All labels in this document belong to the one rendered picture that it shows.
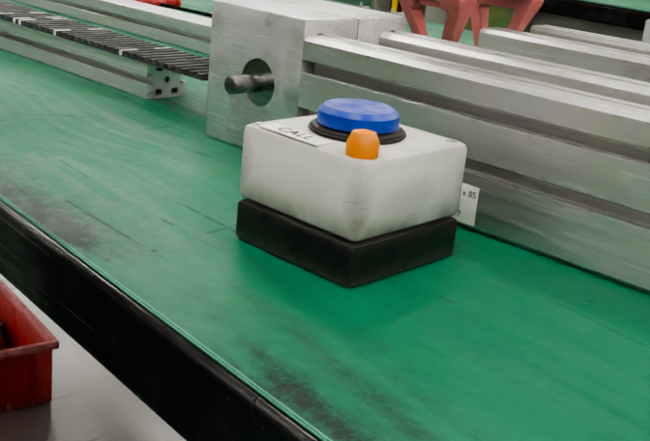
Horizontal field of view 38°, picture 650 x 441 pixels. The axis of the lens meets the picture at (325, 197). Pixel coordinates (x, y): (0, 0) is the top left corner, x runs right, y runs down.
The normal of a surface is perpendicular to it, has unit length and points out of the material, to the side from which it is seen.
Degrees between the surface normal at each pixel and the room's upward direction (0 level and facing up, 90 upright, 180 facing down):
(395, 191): 90
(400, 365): 0
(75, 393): 0
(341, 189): 90
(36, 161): 0
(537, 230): 90
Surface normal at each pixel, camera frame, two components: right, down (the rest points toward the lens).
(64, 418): 0.10, -0.95
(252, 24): -0.69, 0.15
